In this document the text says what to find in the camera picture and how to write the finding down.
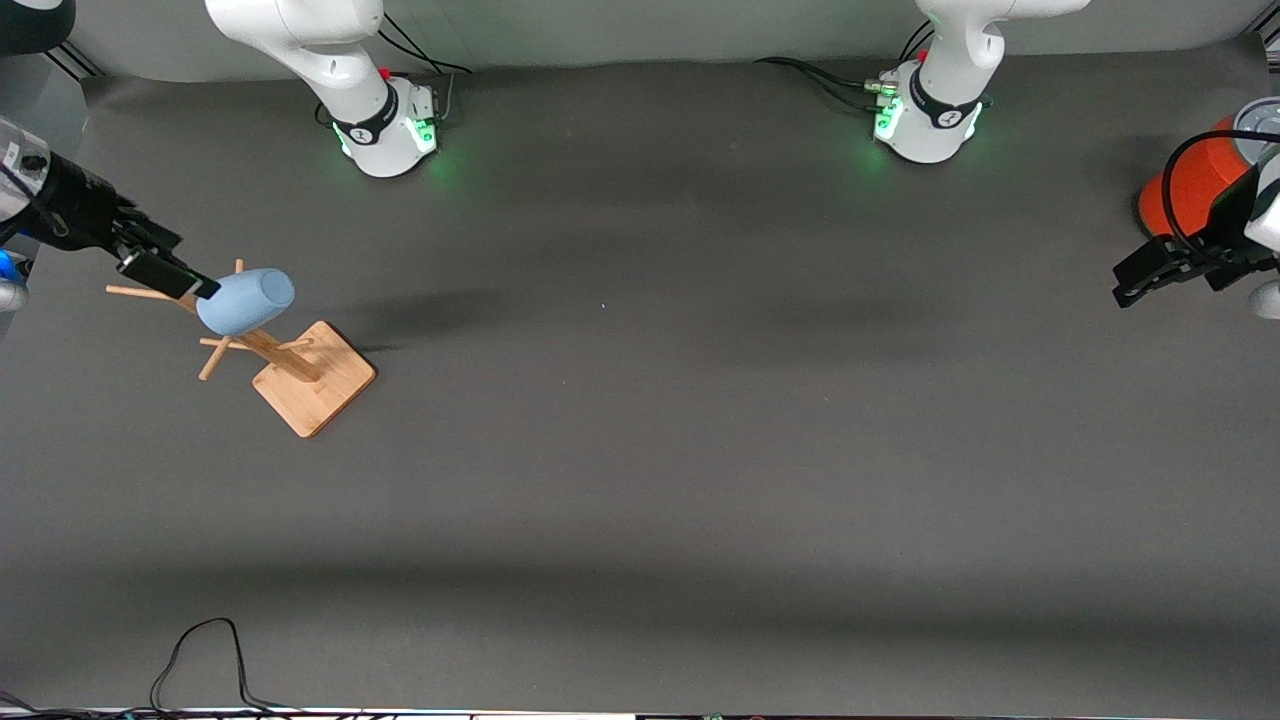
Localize light blue plastic cup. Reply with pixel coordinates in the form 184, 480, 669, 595
195, 267, 297, 337

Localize wooden cup rack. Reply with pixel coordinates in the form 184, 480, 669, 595
105, 258, 378, 439

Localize orange soda can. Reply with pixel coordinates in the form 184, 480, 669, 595
1138, 115, 1259, 241

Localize dark grey table mat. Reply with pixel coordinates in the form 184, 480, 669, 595
0, 35, 1280, 717

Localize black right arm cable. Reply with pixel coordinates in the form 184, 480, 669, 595
0, 160, 71, 246

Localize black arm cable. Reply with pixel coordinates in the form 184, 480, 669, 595
1160, 130, 1280, 263
0, 160, 71, 246

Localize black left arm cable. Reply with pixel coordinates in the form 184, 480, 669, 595
1160, 130, 1280, 263

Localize black right arm base cables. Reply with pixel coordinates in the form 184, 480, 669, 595
378, 12, 473, 126

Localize black arm base cables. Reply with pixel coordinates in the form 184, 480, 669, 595
755, 18, 936, 113
378, 12, 473, 126

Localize black left arm base cables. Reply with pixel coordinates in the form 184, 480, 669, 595
755, 18, 936, 113

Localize thin black looped cable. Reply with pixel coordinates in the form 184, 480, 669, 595
150, 617, 301, 717

